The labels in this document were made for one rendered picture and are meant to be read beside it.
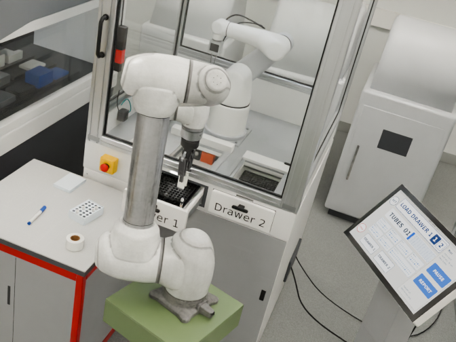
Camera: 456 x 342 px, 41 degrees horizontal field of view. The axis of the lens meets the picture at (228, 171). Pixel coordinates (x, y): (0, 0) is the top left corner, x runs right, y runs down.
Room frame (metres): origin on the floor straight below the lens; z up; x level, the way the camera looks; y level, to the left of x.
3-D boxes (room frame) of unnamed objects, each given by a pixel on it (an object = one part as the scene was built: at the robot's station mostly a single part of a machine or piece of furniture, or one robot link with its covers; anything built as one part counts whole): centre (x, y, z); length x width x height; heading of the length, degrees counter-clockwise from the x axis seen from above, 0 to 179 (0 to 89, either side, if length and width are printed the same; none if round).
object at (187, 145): (2.20, 0.18, 1.16); 0.08 x 0.07 x 0.09; 167
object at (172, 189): (2.31, 0.22, 0.87); 0.22 x 0.18 x 0.06; 167
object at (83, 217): (2.13, 0.55, 0.78); 0.12 x 0.08 x 0.04; 156
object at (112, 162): (2.39, 0.54, 0.88); 0.07 x 0.05 x 0.07; 77
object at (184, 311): (1.64, 0.03, 0.89); 0.22 x 0.18 x 0.06; 56
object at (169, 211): (2.12, 0.26, 0.87); 0.29 x 0.02 x 0.11; 77
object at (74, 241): (1.92, 0.53, 0.78); 0.07 x 0.07 x 0.04
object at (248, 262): (2.80, 0.06, 0.40); 1.03 x 0.95 x 0.80; 77
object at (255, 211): (2.27, -0.10, 0.87); 0.29 x 0.02 x 0.11; 77
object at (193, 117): (2.19, 0.19, 1.34); 0.13 x 0.11 x 0.16; 99
